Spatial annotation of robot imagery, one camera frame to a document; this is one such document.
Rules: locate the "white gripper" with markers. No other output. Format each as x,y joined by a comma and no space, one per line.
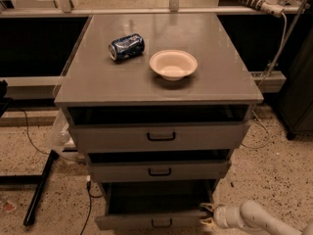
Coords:
220,215

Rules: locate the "grey bottom drawer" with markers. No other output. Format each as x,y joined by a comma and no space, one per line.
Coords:
156,204

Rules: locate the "grey drawer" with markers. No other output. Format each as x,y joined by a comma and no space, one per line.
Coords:
158,128
157,165
156,204

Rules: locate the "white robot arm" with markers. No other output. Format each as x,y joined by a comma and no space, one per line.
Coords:
251,218

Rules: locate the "grey middle drawer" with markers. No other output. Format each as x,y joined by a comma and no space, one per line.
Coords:
157,165

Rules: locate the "grey top drawer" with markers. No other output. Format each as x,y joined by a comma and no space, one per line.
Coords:
158,128

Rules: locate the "grey drawer cabinet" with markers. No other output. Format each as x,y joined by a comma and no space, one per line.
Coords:
94,79

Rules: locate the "white paper bowl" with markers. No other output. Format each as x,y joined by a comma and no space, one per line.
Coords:
173,65

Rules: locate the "clear plastic bag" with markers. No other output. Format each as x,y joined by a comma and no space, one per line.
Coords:
59,138

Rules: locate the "blue soda can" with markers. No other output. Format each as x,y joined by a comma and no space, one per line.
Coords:
127,46

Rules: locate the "white power strip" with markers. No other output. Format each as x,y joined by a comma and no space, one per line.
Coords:
270,7

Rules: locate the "black metal floor frame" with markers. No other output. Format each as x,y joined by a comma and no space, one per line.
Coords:
39,180

